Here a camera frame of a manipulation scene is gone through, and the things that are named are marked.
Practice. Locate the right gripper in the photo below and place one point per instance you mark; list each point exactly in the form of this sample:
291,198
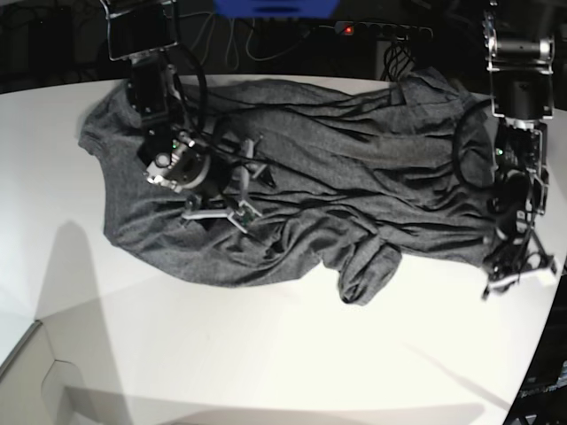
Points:
215,178

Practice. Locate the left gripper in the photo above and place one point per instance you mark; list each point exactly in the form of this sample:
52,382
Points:
513,260

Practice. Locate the grey t-shirt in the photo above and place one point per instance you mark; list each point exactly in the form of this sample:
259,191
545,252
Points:
357,181

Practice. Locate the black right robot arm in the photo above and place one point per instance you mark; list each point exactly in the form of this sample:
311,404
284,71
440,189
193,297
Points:
168,89

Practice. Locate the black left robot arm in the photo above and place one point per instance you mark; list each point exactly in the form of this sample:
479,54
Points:
520,43

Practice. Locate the blue box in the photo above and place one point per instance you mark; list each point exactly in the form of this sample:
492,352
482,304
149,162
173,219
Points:
318,9

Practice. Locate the black power strip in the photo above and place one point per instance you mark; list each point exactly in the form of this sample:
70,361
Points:
383,31

